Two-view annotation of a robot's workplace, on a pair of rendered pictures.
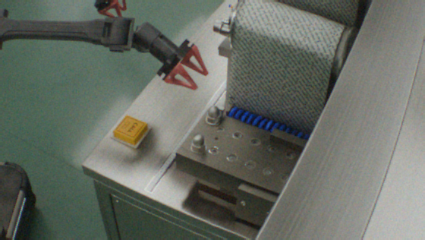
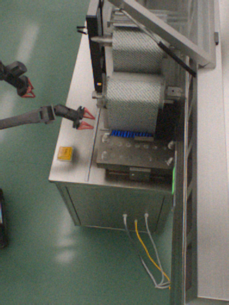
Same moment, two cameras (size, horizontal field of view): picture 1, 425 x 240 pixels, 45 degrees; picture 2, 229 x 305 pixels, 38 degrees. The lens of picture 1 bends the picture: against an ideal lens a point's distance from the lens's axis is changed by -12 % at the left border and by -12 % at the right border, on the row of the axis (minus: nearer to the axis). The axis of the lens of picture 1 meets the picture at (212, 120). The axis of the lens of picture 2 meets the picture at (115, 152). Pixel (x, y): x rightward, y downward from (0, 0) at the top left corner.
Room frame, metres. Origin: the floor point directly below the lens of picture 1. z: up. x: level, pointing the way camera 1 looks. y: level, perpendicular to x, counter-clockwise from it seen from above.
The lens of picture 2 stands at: (0.11, 0.19, 2.47)
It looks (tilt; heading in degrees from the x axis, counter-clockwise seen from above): 61 degrees down; 345
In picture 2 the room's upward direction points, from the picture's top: 4 degrees counter-clockwise
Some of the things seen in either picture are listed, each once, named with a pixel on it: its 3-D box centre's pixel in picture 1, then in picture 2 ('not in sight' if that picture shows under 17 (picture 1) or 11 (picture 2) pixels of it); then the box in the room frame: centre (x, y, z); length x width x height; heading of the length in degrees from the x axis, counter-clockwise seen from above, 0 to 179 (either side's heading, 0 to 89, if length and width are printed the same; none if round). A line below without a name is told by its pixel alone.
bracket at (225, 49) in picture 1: (231, 69); (103, 111); (1.13, -0.04, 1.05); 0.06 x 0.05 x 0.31; 65
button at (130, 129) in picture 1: (130, 130); (64, 152); (1.03, 0.21, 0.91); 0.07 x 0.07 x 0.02; 65
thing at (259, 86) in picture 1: (276, 94); (132, 121); (0.97, -0.14, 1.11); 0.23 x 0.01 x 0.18; 65
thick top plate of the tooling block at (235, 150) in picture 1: (269, 168); (138, 154); (0.85, -0.13, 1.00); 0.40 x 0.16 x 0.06; 65
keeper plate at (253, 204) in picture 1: (257, 208); (139, 174); (0.76, -0.11, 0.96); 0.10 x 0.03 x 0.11; 65
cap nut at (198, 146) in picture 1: (198, 141); (105, 154); (0.87, 0.03, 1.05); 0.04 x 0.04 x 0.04
